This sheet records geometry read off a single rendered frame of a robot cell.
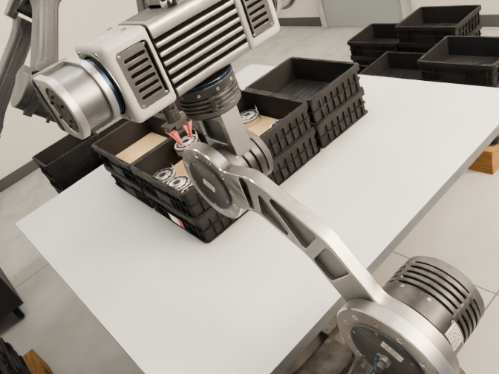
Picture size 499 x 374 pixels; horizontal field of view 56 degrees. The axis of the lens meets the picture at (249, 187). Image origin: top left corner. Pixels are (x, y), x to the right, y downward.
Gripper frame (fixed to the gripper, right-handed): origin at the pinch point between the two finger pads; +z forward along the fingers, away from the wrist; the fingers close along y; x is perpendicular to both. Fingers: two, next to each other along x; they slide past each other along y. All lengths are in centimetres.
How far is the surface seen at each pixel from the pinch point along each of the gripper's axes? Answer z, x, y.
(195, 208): 9.0, 29.4, 20.3
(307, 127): 11.1, 30.9, -33.0
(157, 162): 3.8, -7.6, 11.9
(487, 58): 48, 32, -156
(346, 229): 27, 66, -6
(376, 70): 50, -31, -145
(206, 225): 16.9, 28.9, 19.8
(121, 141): 2.7, -47.5, 8.8
